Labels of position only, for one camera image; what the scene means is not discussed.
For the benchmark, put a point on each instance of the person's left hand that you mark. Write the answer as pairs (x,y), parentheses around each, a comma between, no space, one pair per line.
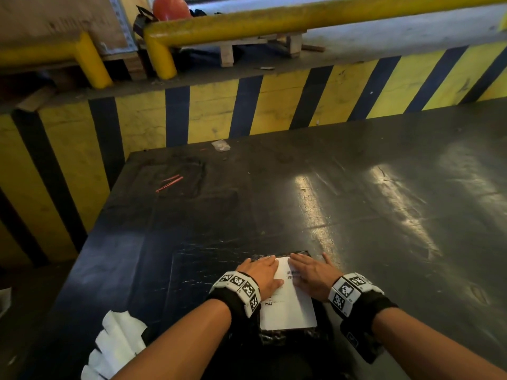
(261,275)

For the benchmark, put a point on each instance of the person's right hand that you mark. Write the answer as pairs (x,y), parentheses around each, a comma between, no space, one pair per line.
(317,278)

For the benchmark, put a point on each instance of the white printed label paper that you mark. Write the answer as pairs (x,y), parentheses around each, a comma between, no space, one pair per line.
(289,312)

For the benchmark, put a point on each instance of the black package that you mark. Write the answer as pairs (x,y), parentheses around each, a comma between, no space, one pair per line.
(293,337)

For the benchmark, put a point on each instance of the person's left forearm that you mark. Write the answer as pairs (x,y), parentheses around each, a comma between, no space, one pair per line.
(174,348)

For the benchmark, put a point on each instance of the person's right forearm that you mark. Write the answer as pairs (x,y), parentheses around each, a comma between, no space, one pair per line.
(435,348)

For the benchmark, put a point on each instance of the black marker wristband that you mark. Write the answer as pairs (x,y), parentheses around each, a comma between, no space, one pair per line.
(237,290)
(356,296)

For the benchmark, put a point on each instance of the red thin strip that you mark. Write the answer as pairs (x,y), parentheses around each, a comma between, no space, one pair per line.
(169,184)
(171,178)

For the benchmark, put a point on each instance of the clear plastic scrap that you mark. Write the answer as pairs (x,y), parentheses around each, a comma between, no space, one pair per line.
(220,145)

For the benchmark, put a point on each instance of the yellow black striped barrier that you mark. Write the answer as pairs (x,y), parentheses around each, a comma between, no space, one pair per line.
(79,162)

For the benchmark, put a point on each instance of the wooden pallet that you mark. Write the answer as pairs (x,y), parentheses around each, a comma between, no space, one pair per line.
(226,55)
(132,67)

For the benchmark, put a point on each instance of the white paper sheet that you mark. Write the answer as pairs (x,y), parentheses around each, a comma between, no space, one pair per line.
(4,302)

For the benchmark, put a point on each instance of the yellow pipe guardrail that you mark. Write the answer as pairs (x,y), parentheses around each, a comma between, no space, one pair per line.
(503,22)
(51,53)
(317,15)

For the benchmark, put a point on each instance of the orange hard hat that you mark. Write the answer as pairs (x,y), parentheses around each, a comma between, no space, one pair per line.
(172,7)

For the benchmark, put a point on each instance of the small wooden block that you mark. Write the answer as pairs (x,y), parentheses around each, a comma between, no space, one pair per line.
(35,98)

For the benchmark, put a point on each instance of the large brown plywood crate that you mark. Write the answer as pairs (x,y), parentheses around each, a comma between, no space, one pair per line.
(59,19)

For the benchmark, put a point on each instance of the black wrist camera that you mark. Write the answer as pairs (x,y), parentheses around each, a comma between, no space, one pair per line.
(362,344)

